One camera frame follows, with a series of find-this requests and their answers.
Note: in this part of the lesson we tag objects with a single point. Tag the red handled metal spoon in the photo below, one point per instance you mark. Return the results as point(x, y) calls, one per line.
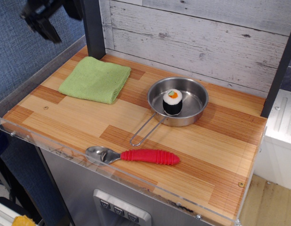
point(98, 154)

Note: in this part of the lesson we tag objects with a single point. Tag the plush sushi roll toy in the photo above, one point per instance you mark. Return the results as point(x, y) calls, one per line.
point(172, 102)

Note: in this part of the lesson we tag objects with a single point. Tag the silver control panel with buttons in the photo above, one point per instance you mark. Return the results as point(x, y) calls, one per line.
point(114, 211)

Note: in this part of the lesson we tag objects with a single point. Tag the small steel frying pan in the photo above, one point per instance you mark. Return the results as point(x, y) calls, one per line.
point(195, 100)

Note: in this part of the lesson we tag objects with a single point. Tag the white aluminium side unit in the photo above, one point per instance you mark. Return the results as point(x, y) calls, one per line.
point(273, 162)

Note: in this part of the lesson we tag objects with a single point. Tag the green cloth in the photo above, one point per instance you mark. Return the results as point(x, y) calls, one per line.
point(95, 80)

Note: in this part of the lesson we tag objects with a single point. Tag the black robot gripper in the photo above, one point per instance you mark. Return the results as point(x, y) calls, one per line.
point(36, 13)

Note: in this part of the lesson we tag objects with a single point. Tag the clear acrylic front guard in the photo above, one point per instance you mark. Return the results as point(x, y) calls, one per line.
point(217, 155)

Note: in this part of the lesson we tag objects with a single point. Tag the yellow object bottom left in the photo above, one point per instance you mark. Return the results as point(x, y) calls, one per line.
point(23, 221)

